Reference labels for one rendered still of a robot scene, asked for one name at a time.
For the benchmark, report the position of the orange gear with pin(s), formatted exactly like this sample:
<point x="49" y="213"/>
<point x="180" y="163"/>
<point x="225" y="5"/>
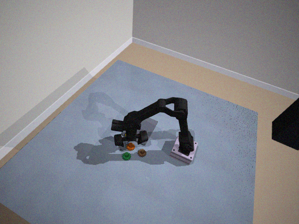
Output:
<point x="130" y="146"/>

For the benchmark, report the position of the green gear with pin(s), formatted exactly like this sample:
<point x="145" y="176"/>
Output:
<point x="126" y="156"/>

